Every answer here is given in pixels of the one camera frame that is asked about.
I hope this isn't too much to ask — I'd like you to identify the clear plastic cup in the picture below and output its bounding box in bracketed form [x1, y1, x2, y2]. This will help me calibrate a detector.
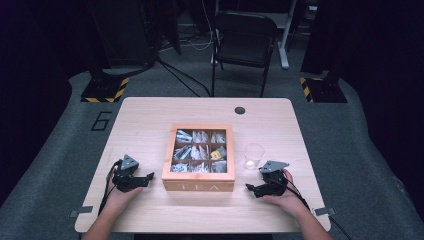
[242, 143, 267, 171]

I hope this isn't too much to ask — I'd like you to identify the striped-edge black stand base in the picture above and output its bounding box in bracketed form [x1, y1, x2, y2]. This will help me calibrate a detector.
[80, 75, 130, 104]
[299, 76, 348, 104]

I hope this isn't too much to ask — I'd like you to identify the white desk leg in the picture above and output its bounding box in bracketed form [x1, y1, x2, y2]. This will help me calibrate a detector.
[277, 0, 298, 71]

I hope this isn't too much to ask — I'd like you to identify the wooden tea box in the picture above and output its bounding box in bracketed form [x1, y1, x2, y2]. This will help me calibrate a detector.
[161, 123, 236, 193]

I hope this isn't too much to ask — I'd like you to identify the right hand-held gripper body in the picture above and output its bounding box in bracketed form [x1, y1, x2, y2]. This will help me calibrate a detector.
[257, 160, 290, 198]

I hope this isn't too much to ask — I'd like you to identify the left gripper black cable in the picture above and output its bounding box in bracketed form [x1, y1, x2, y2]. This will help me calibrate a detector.
[97, 159, 124, 215]

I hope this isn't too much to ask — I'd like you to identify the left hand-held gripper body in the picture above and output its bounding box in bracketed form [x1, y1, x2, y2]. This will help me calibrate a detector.
[111, 154, 145, 194]

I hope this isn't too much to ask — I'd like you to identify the white floor cable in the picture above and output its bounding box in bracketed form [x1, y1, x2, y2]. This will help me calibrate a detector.
[185, 0, 222, 52]

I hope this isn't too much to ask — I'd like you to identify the person's right hand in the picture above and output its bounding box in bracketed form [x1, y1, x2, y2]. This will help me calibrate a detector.
[261, 168, 311, 218]

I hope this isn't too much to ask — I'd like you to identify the black floor cable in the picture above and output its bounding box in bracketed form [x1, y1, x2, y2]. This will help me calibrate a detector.
[155, 55, 213, 98]

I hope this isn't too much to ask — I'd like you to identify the black folding chair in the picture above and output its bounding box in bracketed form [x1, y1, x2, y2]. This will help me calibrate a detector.
[210, 11, 280, 99]

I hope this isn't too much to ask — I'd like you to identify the pile of tea packets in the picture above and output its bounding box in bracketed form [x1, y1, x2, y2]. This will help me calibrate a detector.
[171, 129, 228, 174]

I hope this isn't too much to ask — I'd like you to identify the person's left hand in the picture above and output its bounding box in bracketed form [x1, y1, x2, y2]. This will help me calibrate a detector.
[105, 185, 145, 215]

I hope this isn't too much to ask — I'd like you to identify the grey tape strip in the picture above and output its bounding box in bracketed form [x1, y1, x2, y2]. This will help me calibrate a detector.
[313, 206, 337, 217]
[69, 205, 95, 219]

